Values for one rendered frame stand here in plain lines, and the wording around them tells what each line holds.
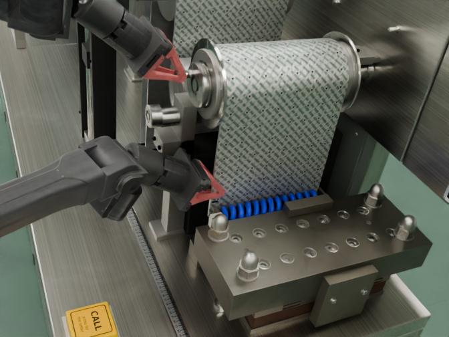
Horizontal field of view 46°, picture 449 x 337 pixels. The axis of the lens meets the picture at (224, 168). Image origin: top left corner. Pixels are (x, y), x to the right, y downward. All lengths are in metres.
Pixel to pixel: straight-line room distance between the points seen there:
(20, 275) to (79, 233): 1.19
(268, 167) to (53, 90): 0.81
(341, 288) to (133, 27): 0.53
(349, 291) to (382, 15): 0.49
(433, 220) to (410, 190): 0.25
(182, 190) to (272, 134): 0.19
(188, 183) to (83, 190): 0.20
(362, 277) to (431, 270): 1.69
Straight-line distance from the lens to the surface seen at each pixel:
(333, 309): 0.96
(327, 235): 0.96
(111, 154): 0.77
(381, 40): 1.02
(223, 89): 0.82
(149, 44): 0.81
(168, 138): 0.94
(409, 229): 1.00
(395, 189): 3.02
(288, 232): 0.95
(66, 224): 1.12
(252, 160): 0.93
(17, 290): 2.22
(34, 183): 0.71
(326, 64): 0.92
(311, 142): 0.98
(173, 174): 0.85
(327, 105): 0.95
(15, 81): 1.64
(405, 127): 0.99
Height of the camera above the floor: 1.65
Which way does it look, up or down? 36 degrees down
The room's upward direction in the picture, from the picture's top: 9 degrees clockwise
